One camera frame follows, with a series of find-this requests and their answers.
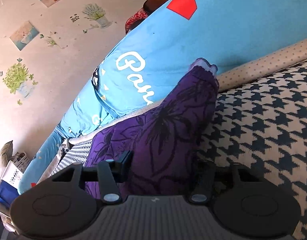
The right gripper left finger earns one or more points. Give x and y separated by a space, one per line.
111 173

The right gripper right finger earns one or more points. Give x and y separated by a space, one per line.
201 183

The purple floral garment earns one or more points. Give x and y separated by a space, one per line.
164 138

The houndstooth sofa seat cover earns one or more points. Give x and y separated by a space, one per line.
261 122

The white plastic basket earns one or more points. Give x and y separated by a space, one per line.
13 173

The blue storage box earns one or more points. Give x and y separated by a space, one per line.
8 194

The blue printed sofa back cover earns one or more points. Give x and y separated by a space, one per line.
245 39

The red patterned cloth on chair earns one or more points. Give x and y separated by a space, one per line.
135 20

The dark wooden chair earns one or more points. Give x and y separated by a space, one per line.
151 5

